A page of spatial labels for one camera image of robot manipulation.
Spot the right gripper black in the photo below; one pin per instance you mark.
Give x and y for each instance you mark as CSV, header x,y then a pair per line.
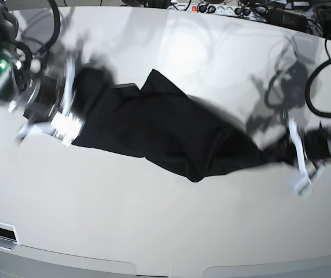
x,y
46,99

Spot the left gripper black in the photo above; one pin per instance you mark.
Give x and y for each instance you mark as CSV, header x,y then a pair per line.
x,y
317,144

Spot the black t-shirt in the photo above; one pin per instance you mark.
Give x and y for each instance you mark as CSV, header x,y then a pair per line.
x,y
160,123

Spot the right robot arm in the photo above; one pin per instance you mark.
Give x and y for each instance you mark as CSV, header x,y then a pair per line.
x,y
23,83

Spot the white power strip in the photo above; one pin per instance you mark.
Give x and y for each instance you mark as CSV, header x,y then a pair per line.
x,y
221,9

